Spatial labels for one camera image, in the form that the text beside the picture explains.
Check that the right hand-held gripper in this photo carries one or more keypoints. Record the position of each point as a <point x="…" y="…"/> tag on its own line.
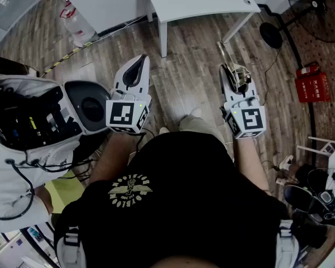
<point x="251" y="119"/>

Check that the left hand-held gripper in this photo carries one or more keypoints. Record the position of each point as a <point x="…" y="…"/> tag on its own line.
<point x="129" y="98"/>

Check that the brass metal object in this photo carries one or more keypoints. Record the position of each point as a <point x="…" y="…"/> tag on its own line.
<point x="226" y="56"/>

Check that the person's left forearm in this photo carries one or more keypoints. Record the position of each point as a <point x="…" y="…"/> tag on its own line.
<point x="111" y="155"/>

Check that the person's right forearm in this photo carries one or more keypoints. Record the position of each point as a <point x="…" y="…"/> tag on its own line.
<point x="249" y="163"/>

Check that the person's light shoe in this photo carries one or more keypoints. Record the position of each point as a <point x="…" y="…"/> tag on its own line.
<point x="196" y="112"/>
<point x="163" y="130"/>

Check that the person's khaki trouser leg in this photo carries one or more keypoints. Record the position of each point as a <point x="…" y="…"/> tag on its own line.
<point x="198" y="127"/>

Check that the yellow black striped floor strip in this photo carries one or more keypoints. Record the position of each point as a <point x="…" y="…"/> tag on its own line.
<point x="67" y="56"/>

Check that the red fire extinguisher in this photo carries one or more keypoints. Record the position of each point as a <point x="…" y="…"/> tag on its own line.
<point x="307" y="70"/>

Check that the large clear water bottle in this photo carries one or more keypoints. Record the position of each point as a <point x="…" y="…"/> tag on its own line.
<point x="76" y="24"/>

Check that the red fire extinguisher box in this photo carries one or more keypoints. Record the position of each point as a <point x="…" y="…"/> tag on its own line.
<point x="314" y="89"/>

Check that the black standing fan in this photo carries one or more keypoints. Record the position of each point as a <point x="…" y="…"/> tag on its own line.
<point x="315" y="13"/>

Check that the yellow-green mat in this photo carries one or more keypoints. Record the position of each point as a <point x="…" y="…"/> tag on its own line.
<point x="62" y="190"/>

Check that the person's black printed t-shirt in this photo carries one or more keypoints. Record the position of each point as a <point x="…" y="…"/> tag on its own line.
<point x="184" y="211"/>

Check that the white frame rack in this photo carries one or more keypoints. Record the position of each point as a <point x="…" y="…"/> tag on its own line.
<point x="321" y="145"/>

